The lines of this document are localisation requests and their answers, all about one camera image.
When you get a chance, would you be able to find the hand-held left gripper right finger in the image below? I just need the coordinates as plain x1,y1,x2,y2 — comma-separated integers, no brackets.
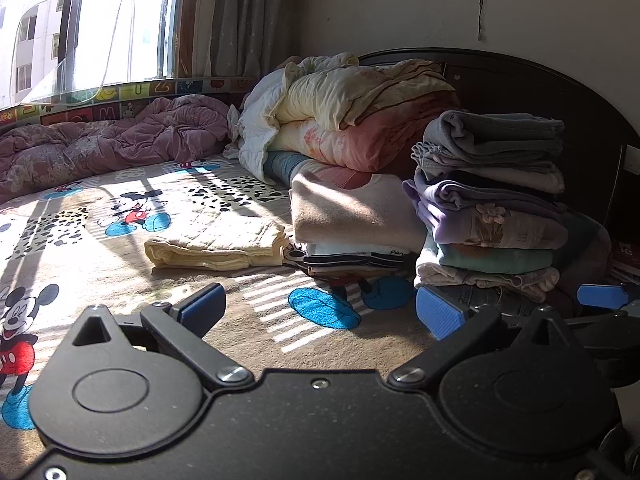
388,286,584,390

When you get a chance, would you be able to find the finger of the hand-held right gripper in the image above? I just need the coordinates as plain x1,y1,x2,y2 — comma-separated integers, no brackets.
576,283,640,318

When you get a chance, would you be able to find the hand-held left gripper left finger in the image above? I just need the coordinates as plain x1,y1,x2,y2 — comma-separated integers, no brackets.
70,283,254,389

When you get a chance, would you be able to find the beige knit sweater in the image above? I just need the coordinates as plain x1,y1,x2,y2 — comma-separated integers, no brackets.
289,169,427,257

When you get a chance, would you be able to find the tall stack of folded clothes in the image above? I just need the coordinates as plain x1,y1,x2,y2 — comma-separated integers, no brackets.
402,110,572,322

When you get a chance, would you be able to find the dark cloth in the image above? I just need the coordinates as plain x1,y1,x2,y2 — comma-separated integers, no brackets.
547,209,614,312

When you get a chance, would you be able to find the yellow quilted folded blanket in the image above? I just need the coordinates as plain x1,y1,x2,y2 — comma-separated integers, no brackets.
144,220,292,271

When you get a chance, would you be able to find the cartoon mouse printed blanket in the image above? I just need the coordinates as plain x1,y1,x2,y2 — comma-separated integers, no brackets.
0,152,501,432

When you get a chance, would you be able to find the small pile of striped garments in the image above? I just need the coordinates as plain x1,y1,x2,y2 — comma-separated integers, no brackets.
282,250,417,282

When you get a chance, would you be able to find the blue rolled pillow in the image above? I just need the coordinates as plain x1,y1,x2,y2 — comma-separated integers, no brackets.
262,150,322,192

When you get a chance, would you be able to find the white crumpled cloth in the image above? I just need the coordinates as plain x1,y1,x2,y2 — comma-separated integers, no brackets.
224,67,301,184

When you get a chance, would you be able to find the purple quilt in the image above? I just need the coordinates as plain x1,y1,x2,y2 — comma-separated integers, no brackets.
0,94,234,206

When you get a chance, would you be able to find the cream and pink folded comforter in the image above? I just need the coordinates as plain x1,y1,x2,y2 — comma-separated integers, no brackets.
240,52,462,177

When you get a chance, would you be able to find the dark wooden headboard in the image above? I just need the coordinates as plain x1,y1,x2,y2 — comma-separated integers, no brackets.
357,48,640,281

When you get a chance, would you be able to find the clear plastic sheet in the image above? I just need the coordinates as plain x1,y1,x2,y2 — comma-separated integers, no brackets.
10,0,136,104

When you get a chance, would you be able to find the grey curtain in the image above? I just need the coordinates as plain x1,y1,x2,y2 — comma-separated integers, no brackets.
177,0,307,82

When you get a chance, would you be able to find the window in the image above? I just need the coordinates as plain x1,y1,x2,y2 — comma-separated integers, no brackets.
0,0,184,111

